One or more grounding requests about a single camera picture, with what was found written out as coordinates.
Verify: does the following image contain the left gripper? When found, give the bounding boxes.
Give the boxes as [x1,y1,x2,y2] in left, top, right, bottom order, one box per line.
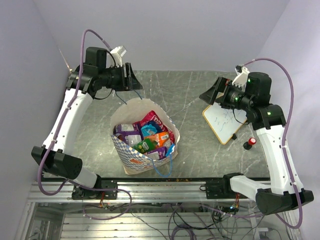
[99,62,144,92]

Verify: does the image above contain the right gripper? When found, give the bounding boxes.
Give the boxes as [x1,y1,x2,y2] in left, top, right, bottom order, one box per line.
[199,76,254,111]

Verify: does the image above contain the checkered paper bag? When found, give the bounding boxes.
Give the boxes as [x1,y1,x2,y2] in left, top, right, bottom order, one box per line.
[110,97,180,175]

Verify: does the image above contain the pink crisps bag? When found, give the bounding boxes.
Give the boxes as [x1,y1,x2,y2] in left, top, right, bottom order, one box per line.
[138,110,176,143]

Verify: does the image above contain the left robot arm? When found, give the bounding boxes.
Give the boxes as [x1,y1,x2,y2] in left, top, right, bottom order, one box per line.
[31,46,143,199]

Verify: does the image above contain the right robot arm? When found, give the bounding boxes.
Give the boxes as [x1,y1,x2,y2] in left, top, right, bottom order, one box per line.
[199,72,314,215]

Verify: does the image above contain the blue snack packet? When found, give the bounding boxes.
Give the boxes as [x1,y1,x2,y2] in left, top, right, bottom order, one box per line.
[141,124,158,137]

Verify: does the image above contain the purple snack pack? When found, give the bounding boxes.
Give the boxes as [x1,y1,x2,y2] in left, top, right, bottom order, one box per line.
[113,123,143,147]

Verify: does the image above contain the red emergency stop button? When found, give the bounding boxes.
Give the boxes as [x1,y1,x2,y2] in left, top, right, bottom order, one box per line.
[243,137,257,150]

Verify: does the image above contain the orange snack packet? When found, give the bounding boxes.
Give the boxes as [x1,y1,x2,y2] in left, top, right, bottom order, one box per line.
[144,131,173,148]

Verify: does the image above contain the green snack packet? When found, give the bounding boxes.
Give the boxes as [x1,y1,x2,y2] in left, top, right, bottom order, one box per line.
[132,138,158,154]

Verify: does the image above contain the purple chocolate pack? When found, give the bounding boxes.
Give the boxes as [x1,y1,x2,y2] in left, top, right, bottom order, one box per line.
[145,146,167,160]

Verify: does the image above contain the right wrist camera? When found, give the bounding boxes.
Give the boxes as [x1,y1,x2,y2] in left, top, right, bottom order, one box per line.
[232,65,250,88]

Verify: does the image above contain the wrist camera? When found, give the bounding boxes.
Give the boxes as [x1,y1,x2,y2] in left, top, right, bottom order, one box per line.
[232,65,250,88]
[110,45,127,67]

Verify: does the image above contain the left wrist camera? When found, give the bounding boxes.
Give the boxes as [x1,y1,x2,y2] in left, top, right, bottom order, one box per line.
[110,45,127,67]

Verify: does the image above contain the small whiteboard yellow frame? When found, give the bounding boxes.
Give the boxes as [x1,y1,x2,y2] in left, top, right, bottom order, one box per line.
[202,102,247,145]

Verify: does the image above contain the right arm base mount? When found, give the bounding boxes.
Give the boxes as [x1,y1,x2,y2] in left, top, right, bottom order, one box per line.
[199,172,243,200]

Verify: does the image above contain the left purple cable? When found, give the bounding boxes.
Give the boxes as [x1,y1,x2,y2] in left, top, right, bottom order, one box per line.
[37,29,115,196]

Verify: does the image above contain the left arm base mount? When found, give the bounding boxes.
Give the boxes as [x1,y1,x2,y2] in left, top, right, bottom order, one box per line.
[71,180,118,200]

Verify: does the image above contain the aluminium rail frame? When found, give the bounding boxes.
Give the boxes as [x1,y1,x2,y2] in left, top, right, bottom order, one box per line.
[15,179,302,240]

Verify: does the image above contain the tangled floor cables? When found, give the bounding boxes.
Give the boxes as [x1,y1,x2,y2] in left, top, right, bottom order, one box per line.
[82,188,283,240]

